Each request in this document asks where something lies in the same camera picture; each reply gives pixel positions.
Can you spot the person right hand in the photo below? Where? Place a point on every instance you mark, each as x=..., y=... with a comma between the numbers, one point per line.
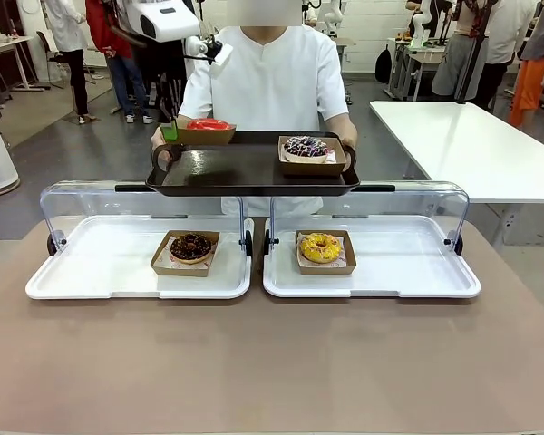
x=172, y=149

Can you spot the person torso in white shirt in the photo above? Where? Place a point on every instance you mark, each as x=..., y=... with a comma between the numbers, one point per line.
x=267, y=77

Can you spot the large white table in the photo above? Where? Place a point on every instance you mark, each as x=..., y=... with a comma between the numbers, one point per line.
x=471, y=149

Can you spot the purple white drizzled donut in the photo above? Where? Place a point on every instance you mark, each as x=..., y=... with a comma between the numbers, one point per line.
x=306, y=148

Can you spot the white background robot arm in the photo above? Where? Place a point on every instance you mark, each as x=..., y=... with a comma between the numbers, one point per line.
x=419, y=22
x=332, y=16

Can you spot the white background desk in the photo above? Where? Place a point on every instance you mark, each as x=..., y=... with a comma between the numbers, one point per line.
x=4, y=43

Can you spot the paper liner under yellow donut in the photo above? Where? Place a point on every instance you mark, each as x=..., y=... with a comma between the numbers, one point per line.
x=344, y=258

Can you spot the bystander in white top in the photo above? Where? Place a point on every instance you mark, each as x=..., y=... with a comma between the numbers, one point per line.
x=503, y=36

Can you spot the paper liner under chocolate donut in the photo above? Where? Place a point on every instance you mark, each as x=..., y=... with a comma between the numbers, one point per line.
x=163, y=258

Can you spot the person left forearm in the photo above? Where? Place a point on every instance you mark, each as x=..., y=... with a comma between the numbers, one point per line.
x=342, y=122

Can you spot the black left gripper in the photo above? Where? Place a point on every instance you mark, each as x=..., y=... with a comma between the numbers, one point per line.
x=172, y=63

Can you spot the bystander red top blue jeans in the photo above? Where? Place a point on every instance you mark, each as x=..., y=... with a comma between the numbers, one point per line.
x=122, y=77

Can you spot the bystander white shirt black trousers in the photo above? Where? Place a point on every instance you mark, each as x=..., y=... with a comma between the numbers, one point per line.
x=70, y=45

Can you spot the red glazed donut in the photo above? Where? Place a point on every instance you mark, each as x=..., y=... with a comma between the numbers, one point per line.
x=208, y=137
x=206, y=123

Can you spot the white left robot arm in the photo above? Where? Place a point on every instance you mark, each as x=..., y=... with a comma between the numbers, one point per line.
x=168, y=20

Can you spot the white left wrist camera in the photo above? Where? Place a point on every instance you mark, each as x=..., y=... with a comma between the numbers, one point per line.
x=222, y=53

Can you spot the paper liner under purple donut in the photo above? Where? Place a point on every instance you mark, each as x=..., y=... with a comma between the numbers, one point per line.
x=333, y=156

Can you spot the bystander grey top orange trousers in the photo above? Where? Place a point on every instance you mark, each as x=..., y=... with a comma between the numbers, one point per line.
x=532, y=77

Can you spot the dark brown serving tray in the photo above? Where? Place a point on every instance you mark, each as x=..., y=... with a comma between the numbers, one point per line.
x=217, y=172

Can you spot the yellow glazed donut in box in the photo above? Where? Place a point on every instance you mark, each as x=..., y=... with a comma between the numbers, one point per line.
x=326, y=269

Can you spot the black pole stand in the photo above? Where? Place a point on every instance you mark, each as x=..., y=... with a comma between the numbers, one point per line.
x=473, y=50

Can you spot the white display tray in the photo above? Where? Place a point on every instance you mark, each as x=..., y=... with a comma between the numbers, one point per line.
x=399, y=267
x=95, y=272

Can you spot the bystander in grey skirt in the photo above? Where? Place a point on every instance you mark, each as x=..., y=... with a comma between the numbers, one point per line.
x=458, y=68

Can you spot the grey office chair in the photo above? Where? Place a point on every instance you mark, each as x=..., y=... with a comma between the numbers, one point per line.
x=50, y=50

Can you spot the black backpack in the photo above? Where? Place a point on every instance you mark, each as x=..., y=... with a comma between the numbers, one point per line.
x=383, y=63

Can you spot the clear plastic tray lid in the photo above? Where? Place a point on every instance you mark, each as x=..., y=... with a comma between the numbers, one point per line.
x=403, y=206
x=95, y=204

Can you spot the white background workbench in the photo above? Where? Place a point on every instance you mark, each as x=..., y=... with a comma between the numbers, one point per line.
x=412, y=54

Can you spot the person left hand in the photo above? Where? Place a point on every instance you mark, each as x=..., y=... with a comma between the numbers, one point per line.
x=352, y=145

